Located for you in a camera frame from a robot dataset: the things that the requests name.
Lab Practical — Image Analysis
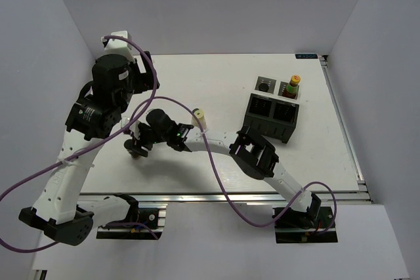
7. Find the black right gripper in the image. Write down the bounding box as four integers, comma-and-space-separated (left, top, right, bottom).
129, 123, 169, 157

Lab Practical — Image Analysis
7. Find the black-capped spice bottle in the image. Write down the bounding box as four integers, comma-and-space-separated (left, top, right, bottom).
129, 151, 140, 159
258, 83, 270, 92

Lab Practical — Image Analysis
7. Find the cream-lidded seasoning shaker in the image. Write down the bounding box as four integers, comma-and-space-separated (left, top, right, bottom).
191, 108, 207, 130

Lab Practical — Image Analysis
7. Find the yellow-capped red sauce bottle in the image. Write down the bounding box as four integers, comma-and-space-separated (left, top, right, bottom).
282, 75, 301, 99

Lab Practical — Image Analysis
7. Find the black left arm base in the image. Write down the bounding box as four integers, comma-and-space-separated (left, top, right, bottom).
96, 193, 166, 241

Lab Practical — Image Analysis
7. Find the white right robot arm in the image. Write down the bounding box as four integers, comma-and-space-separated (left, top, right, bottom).
121, 109, 321, 229

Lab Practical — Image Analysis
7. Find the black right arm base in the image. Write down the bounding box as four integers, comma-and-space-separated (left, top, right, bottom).
274, 207, 338, 244

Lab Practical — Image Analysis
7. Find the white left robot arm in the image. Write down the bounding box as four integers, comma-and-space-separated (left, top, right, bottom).
18, 51, 159, 246

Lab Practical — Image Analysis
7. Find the black condiment organizer rack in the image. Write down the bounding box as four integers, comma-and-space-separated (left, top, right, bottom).
243, 76, 301, 144

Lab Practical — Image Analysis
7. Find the blue label sticker right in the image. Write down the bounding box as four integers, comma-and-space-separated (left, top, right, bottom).
295, 53, 318, 60

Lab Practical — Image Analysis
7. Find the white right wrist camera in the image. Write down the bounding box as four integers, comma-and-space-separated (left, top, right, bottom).
121, 117, 140, 140

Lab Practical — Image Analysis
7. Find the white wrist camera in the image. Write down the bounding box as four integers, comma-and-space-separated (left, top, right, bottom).
121, 117, 140, 140
101, 30, 135, 62

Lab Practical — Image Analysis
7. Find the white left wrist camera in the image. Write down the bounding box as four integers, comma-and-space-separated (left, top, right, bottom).
101, 30, 135, 62

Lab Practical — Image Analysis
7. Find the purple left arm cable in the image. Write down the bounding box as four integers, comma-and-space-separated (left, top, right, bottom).
0, 35, 158, 253

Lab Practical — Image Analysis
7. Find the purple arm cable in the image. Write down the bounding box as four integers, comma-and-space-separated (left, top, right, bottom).
126, 96, 338, 232
0, 35, 158, 253

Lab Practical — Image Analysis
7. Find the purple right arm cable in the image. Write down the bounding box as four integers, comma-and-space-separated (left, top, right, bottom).
126, 96, 338, 232

